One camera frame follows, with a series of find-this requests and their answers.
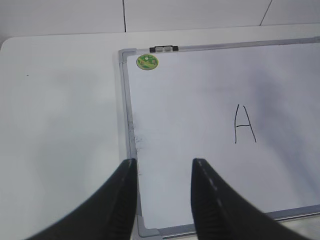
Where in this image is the green round magnet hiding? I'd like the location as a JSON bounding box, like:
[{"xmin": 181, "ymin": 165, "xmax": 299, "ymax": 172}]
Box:
[{"xmin": 136, "ymin": 54, "xmax": 159, "ymax": 71}]

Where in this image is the white aluminium-framed whiteboard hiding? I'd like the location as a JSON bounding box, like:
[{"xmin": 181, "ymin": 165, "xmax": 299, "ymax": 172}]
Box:
[{"xmin": 118, "ymin": 37, "xmax": 320, "ymax": 240}]

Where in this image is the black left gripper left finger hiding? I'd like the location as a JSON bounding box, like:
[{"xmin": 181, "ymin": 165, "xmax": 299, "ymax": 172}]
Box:
[{"xmin": 31, "ymin": 158, "xmax": 138, "ymax": 240}]

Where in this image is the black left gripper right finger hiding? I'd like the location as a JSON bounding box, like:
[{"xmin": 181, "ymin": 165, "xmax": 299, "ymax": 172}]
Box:
[{"xmin": 190, "ymin": 158, "xmax": 318, "ymax": 240}]

